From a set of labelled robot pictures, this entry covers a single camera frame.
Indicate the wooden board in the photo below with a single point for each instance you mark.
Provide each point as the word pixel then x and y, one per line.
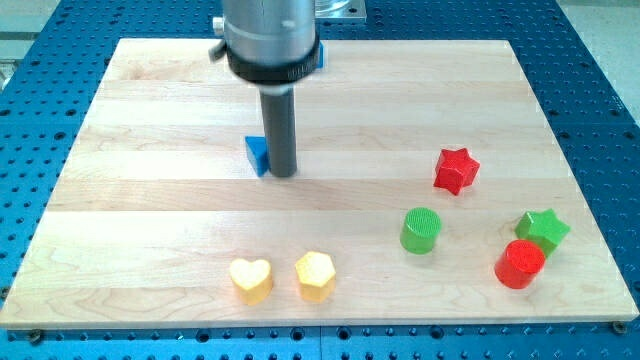
pixel 157 197

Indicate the blue cube block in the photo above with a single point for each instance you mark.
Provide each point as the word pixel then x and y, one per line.
pixel 320 61

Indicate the red cylinder block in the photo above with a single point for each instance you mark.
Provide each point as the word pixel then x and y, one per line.
pixel 519 264

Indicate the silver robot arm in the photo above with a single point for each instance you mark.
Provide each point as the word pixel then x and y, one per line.
pixel 269 43

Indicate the yellow heart block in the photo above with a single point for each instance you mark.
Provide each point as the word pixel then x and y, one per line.
pixel 253 280

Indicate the green star block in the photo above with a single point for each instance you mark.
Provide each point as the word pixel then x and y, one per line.
pixel 543 228

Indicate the blue triangle block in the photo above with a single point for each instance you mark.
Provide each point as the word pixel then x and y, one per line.
pixel 257 154

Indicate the yellow hexagon block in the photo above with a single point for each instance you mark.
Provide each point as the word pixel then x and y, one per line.
pixel 316 276

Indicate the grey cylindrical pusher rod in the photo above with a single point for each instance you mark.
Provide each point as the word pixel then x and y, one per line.
pixel 278 114

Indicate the green cylinder block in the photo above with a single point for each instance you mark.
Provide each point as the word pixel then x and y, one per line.
pixel 420 230

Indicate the red star block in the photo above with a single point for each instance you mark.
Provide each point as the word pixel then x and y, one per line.
pixel 455 170

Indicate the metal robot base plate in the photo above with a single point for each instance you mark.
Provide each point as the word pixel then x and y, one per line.
pixel 341 11

